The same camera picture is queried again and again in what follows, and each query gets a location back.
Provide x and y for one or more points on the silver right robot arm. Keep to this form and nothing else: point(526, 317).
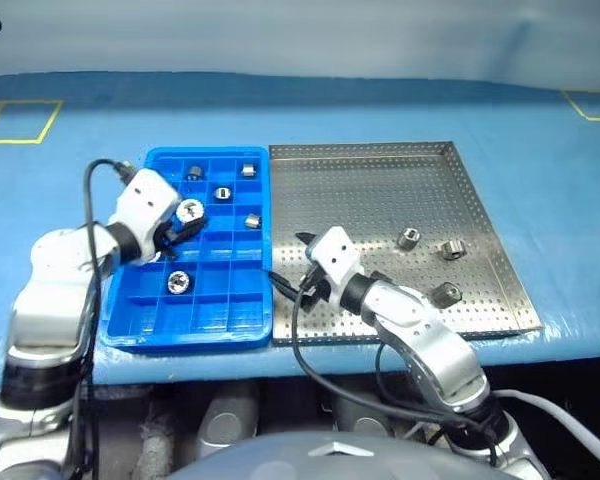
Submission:
point(430, 340)

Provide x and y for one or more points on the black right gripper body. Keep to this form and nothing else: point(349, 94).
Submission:
point(314, 292)

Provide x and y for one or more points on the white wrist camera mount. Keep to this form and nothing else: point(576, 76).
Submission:
point(336, 252)
point(142, 210)

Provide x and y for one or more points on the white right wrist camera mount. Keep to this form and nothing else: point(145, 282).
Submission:
point(336, 252)

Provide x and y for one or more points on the large metal roller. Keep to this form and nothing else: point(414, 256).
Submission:
point(189, 210)
point(179, 281)

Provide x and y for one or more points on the silver robot torso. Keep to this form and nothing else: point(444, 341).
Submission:
point(280, 457)

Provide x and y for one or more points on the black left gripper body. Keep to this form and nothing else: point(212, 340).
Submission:
point(169, 231)

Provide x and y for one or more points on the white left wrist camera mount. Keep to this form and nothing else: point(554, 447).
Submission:
point(142, 210)

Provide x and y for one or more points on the perforated steel tray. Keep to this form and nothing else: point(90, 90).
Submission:
point(380, 200)

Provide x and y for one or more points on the grey rounded shape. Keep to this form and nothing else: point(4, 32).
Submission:
point(227, 425)
point(360, 415)

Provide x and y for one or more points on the blue plastic compartment tray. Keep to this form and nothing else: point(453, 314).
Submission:
point(215, 305)

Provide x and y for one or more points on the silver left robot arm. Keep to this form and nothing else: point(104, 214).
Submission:
point(55, 260)

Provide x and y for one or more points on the small metal roller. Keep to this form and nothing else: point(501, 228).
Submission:
point(249, 170)
point(252, 220)
point(453, 249)
point(447, 294)
point(222, 193)
point(195, 172)
point(408, 237)

